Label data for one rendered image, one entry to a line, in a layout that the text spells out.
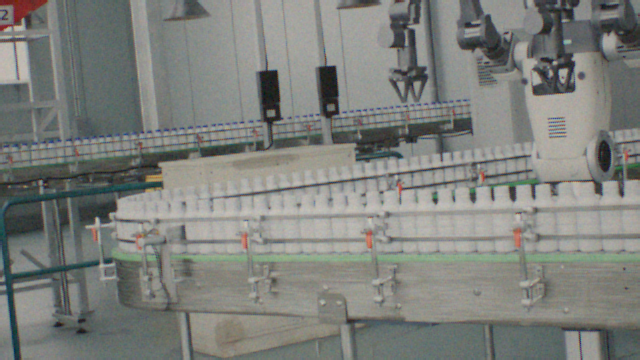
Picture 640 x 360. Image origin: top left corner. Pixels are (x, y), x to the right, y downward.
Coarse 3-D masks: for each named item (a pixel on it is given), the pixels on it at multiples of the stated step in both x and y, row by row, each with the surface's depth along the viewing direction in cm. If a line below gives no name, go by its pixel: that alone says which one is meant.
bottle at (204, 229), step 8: (200, 200) 376; (208, 200) 375; (200, 208) 375; (208, 208) 375; (200, 216) 374; (208, 216) 374; (200, 224) 374; (208, 224) 374; (200, 232) 374; (208, 232) 374; (200, 248) 375; (208, 248) 374
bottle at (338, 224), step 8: (336, 200) 342; (344, 200) 342; (336, 208) 341; (344, 208) 341; (336, 224) 341; (344, 224) 341; (336, 232) 342; (344, 232) 341; (336, 248) 342; (344, 248) 341
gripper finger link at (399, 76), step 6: (396, 72) 339; (402, 72) 340; (390, 78) 338; (396, 78) 337; (402, 78) 336; (408, 78) 335; (396, 84) 339; (408, 84) 336; (396, 90) 339; (408, 90) 337; (402, 96) 339; (402, 102) 339
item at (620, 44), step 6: (636, 18) 347; (636, 24) 346; (630, 30) 345; (636, 30) 346; (618, 36) 348; (624, 36) 347; (630, 36) 346; (636, 36) 347; (618, 42) 352; (624, 42) 349; (630, 42) 349; (636, 42) 348; (618, 48) 352; (624, 48) 349; (630, 48) 348; (636, 48) 347
